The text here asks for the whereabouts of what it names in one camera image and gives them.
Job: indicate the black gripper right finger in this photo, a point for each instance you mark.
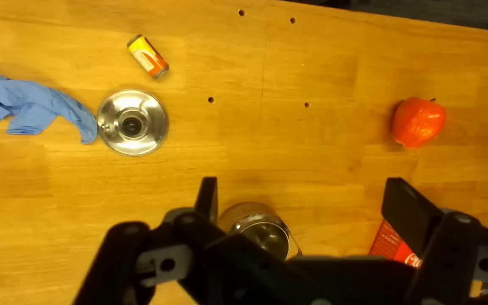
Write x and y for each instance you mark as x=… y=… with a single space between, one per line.
x=452 y=255

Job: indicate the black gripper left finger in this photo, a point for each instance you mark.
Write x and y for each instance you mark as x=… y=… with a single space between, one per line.
x=118 y=260

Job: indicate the silver pot lid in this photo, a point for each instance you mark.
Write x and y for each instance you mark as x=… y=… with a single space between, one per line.
x=149 y=126

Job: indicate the silver pot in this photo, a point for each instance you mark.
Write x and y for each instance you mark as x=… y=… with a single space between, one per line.
x=261 y=231

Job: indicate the orange cracker box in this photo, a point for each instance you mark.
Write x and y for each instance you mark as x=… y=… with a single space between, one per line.
x=390 y=246

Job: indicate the red plastic tomato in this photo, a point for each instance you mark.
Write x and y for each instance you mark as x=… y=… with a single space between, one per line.
x=417 y=123

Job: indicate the blue rubber glove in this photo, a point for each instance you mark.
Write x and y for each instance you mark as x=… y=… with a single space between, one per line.
x=29 y=104

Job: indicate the yellow orange small tube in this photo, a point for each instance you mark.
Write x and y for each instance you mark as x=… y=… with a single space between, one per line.
x=146 y=55

